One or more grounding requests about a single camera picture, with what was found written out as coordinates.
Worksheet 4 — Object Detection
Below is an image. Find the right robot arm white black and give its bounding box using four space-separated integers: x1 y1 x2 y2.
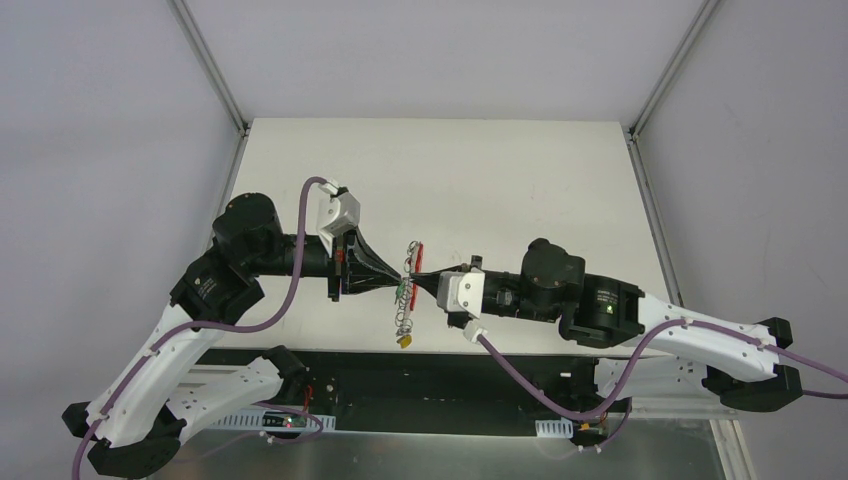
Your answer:
410 238 803 413

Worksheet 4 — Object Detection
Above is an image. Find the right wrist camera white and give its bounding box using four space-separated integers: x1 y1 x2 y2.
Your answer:
441 268 486 319

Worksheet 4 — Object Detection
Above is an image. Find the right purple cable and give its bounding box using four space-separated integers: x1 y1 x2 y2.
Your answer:
463 317 848 423

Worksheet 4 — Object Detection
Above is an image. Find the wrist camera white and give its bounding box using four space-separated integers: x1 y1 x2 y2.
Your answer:
441 268 486 319
316 182 361 257

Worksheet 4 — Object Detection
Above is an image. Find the key with yellow tag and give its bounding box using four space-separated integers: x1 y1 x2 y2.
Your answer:
396 335 412 349

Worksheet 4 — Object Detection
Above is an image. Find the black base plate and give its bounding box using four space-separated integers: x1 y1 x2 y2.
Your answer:
198 347 637 439

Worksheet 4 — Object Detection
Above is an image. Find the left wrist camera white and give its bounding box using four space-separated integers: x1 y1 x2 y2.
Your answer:
316 182 361 257

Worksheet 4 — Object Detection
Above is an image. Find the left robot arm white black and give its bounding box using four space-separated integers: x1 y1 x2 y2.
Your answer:
62 187 402 479

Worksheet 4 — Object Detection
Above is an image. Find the key with green tag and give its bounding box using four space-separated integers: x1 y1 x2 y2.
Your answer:
395 281 409 305

